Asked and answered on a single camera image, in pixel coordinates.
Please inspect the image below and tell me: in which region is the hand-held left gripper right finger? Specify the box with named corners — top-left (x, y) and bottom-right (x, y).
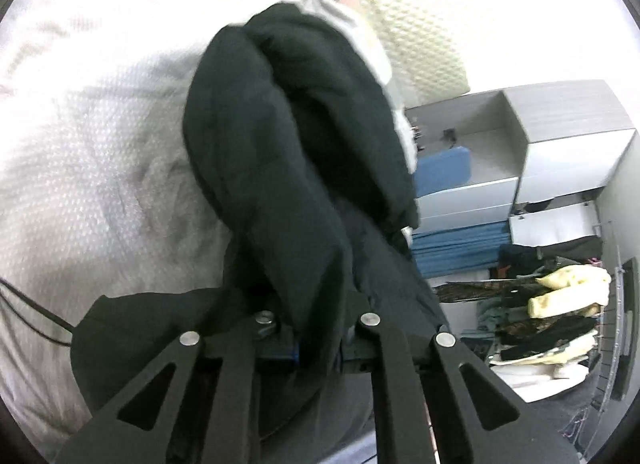
top-left (340, 312), bottom-right (582, 464)

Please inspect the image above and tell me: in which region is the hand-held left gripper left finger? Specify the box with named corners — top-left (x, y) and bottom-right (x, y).
top-left (54, 310), bottom-right (301, 464)

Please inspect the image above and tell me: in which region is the black puffer jacket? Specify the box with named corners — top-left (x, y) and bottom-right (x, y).
top-left (70, 1), bottom-right (453, 450)

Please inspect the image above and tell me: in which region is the metal clothes rack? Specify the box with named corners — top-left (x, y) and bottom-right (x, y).
top-left (587, 219), bottom-right (640, 425)

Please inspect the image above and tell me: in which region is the blue curtain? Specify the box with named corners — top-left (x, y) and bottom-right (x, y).
top-left (411, 222), bottom-right (512, 278)

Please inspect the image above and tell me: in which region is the blue cushion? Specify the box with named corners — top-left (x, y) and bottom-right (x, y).
top-left (414, 147), bottom-right (472, 198)

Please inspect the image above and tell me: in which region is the grey duvet bed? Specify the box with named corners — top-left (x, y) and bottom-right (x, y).
top-left (0, 0), bottom-right (418, 455)

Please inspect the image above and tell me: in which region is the grey wardrobe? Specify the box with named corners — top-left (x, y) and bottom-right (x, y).
top-left (404, 79), bottom-right (640, 247)

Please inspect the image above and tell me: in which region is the black cable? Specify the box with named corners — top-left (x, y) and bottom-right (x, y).
top-left (0, 278), bottom-right (77, 346)

